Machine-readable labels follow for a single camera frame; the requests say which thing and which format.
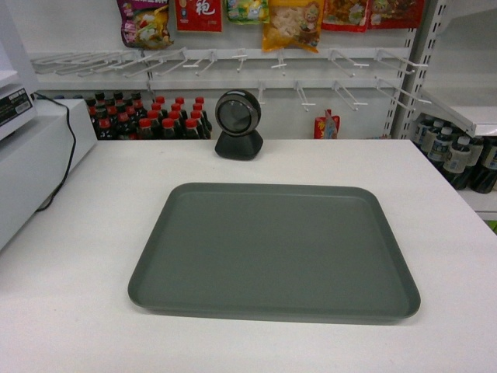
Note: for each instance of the dark red snack bag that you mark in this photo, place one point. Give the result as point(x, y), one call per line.
point(395, 14)

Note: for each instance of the purple noodle snack bag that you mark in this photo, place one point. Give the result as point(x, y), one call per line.
point(144, 24)

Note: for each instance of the grey silver tray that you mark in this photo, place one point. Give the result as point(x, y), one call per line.
point(274, 252)

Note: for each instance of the black round barcode scanner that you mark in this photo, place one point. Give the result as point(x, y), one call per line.
point(238, 114)

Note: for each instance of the yellow chips bag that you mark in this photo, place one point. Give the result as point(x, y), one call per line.
point(293, 24)

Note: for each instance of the green yellow snack bag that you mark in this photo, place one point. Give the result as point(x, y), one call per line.
point(247, 11)

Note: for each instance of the red cap soy bottle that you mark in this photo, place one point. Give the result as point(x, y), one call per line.
point(191, 132)

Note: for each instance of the white hook rail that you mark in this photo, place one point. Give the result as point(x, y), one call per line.
point(339, 69)

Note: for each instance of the red hanging snack bag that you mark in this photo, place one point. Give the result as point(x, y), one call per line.
point(199, 15)

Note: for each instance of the red small hanging bag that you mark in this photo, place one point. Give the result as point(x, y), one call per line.
point(327, 127)

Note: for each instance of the dark water bottle front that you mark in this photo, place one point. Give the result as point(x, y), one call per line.
point(456, 161)

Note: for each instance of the red food bag right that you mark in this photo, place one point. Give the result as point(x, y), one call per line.
point(345, 16)

